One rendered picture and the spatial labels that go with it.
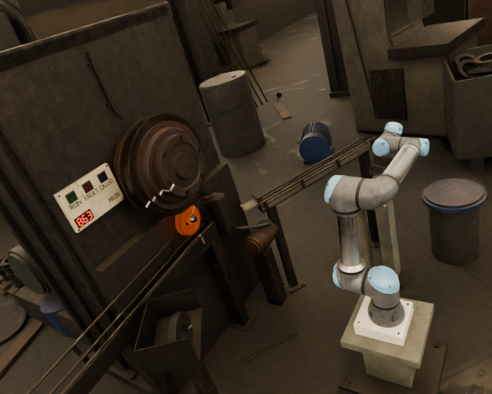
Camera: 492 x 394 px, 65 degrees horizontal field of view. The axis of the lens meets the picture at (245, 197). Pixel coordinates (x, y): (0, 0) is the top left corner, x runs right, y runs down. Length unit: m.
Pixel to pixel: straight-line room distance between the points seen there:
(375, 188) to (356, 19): 2.81
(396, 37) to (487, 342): 2.74
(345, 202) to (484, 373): 1.04
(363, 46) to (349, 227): 2.77
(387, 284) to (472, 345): 0.68
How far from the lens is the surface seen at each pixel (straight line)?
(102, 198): 1.74
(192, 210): 1.96
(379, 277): 1.67
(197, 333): 1.64
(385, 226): 2.24
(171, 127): 1.77
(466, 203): 2.34
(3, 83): 1.61
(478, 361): 2.16
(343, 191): 1.46
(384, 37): 3.98
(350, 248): 1.62
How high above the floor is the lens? 1.72
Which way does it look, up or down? 28 degrees down
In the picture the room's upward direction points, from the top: 18 degrees counter-clockwise
